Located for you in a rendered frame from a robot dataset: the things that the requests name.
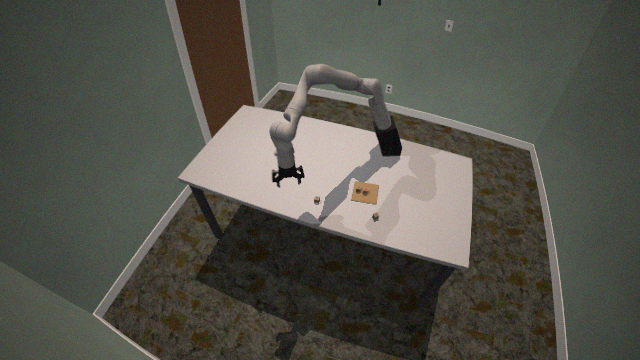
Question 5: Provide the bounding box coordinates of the tan square mat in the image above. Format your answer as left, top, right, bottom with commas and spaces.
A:
351, 181, 379, 204

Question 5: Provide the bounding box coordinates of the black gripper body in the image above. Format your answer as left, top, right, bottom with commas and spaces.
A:
278, 164, 297, 178

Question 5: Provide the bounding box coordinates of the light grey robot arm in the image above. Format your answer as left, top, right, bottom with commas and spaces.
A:
270, 64, 392, 169

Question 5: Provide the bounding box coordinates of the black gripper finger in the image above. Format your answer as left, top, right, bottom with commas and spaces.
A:
272, 169, 286, 188
289, 165, 305, 185

